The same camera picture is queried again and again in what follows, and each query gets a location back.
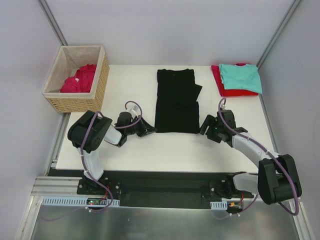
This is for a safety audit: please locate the purple cable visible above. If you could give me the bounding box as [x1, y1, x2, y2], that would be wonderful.
[212, 97, 301, 220]
[41, 100, 143, 222]

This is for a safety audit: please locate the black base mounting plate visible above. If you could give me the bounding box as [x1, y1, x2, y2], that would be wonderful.
[76, 169, 256, 208]

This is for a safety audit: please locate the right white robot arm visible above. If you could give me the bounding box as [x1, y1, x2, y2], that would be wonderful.
[199, 109, 302, 205]

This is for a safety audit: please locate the teal t-shirt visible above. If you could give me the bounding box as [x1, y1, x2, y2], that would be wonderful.
[218, 64, 263, 94]

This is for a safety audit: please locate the right aluminium frame post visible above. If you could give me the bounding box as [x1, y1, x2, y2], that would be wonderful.
[256, 0, 304, 70]

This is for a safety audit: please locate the left aluminium frame post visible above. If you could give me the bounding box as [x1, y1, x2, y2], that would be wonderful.
[37, 0, 69, 46]

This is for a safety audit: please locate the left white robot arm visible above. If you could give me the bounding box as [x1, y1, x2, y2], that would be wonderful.
[67, 109, 157, 195]

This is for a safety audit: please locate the right white cable duct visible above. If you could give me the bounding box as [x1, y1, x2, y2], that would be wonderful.
[210, 200, 228, 211]

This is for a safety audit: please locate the black daisy print t-shirt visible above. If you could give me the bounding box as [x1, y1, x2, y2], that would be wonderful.
[154, 68, 202, 134]

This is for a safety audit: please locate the red t-shirt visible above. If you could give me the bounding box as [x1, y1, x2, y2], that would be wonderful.
[211, 62, 260, 98]

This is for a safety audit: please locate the white cable duct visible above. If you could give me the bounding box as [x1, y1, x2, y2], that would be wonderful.
[42, 196, 120, 208]
[210, 200, 228, 211]

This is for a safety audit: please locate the left white cable duct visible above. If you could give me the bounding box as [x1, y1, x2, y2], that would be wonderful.
[42, 196, 120, 208]

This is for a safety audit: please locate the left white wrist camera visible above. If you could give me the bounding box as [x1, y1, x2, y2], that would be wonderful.
[126, 105, 140, 119]

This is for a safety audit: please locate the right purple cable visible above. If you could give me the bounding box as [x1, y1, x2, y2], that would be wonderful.
[212, 97, 301, 220]

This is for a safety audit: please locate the wicker basket with liner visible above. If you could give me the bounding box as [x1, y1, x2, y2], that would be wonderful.
[43, 45, 110, 113]

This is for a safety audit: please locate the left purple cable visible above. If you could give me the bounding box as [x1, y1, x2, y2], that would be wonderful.
[41, 100, 143, 222]

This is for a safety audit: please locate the pink t-shirt in basket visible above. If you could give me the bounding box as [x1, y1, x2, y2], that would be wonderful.
[60, 64, 97, 93]

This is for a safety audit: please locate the aluminium frame post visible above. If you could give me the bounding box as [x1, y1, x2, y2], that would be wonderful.
[256, 0, 304, 70]
[37, 0, 69, 46]

